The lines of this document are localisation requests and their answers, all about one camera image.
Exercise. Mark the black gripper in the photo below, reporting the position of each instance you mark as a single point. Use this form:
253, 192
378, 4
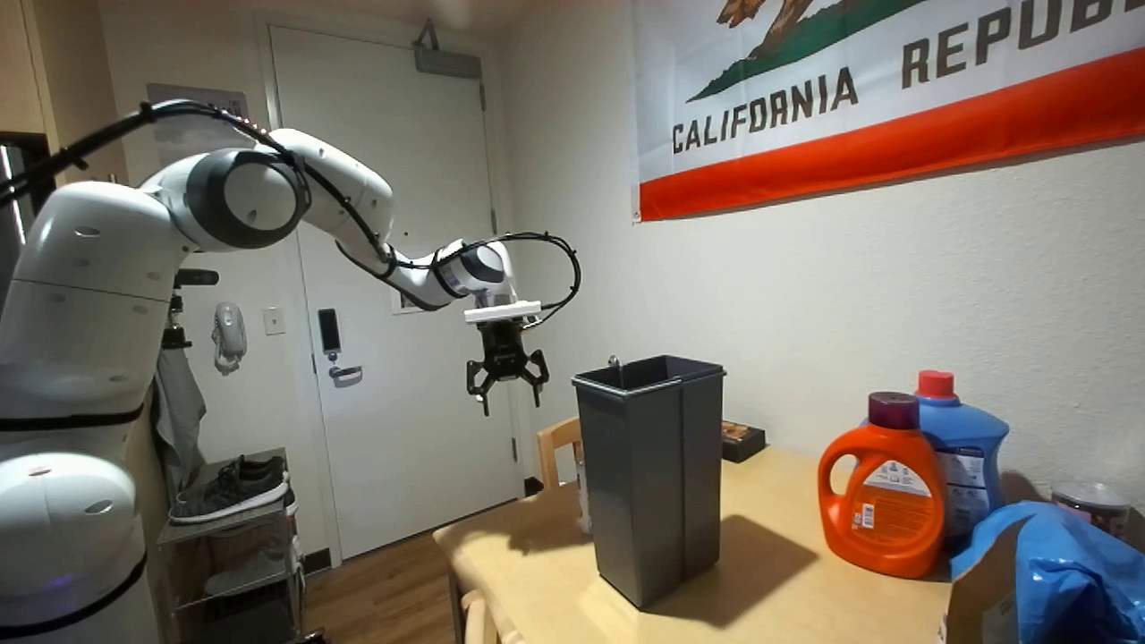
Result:
507, 358

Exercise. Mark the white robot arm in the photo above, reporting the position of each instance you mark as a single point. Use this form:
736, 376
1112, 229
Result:
79, 345

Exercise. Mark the tall grey bin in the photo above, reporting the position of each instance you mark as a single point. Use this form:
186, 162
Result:
651, 469

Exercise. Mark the white door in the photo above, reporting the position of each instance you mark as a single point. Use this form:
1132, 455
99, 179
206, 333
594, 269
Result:
404, 446

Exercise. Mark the grey shoes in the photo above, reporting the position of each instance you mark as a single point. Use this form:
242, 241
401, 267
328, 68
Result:
242, 483

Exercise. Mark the shoe rack shelf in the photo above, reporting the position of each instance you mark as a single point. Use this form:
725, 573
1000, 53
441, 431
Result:
233, 580

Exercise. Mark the California Republic flag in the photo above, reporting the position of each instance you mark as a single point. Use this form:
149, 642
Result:
765, 100

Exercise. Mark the orange detergent bottle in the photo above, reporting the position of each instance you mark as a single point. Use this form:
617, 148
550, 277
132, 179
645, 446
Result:
880, 492

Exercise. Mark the blue detergent bottle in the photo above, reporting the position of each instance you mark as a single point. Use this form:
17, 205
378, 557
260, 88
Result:
966, 446

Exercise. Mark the blue plastic bag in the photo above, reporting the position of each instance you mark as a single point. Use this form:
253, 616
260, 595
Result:
1039, 573

